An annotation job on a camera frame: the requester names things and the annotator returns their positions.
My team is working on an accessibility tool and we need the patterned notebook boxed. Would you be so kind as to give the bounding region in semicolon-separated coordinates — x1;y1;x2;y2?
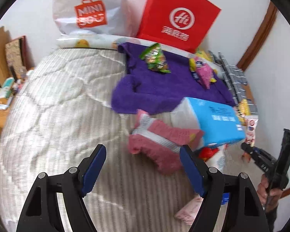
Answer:
4;36;28;70

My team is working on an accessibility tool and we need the person's right hand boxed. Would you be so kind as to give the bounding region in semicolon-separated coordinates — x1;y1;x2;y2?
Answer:
257;173;284;209

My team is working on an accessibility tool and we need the red paper shopping bag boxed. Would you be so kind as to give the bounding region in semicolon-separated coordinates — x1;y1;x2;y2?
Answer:
136;0;222;54

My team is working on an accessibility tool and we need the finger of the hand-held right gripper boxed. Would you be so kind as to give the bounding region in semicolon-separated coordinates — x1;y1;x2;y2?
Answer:
268;129;290;190
241;142;278;174

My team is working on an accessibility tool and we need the white red snack packet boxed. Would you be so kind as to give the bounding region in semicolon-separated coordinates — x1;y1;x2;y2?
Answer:
244;115;259;148

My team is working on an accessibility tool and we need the wooden door frame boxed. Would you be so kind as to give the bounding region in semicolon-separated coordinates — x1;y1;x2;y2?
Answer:
236;1;278;72

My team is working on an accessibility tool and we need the brown cardboard piece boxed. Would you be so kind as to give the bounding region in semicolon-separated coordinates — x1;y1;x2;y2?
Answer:
242;83;254;102

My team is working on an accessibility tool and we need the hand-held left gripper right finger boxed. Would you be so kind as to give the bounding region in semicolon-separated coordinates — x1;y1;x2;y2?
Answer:
179;144;271;232

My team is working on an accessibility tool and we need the blue tissue box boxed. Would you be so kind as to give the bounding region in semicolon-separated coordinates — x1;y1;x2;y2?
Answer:
170;97;247;150

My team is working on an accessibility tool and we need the purple towel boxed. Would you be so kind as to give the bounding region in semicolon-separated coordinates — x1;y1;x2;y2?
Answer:
111;42;236;115

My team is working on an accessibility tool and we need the grey checked cloth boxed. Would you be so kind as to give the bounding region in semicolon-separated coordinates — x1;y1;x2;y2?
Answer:
208;50;258;116

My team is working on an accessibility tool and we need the small pink snack packet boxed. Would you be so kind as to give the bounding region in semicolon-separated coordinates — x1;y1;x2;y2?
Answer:
174;196;204;226

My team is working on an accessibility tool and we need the yellow snack bag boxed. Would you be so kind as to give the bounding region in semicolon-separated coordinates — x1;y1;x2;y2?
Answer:
194;49;213;62

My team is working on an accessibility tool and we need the teal box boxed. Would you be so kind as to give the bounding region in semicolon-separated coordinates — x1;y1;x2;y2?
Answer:
0;77;15;95

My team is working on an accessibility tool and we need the green snack packet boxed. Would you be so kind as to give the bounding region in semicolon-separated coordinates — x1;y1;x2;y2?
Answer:
139;43;171;73

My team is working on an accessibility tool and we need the rolled fruit print mat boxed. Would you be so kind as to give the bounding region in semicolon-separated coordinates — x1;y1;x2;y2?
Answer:
56;32;224;78

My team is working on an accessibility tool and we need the white plastic shopping bag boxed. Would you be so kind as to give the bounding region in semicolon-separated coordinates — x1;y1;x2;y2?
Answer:
52;0;136;37

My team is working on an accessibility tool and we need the pink snack packet purple top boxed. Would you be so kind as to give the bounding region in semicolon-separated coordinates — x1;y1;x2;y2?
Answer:
189;55;218;89

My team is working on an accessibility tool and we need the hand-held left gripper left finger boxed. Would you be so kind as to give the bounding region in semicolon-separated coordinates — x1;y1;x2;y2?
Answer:
16;144;107;232

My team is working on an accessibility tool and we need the large pink snack packet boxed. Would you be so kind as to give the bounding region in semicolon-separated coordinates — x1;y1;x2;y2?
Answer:
128;109;205;174

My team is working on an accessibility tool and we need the wooden bedside table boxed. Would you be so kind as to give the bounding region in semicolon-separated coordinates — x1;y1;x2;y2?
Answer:
0;94;17;133

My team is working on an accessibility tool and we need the person's right forearm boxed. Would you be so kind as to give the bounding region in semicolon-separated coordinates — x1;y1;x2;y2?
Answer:
265;204;279;232

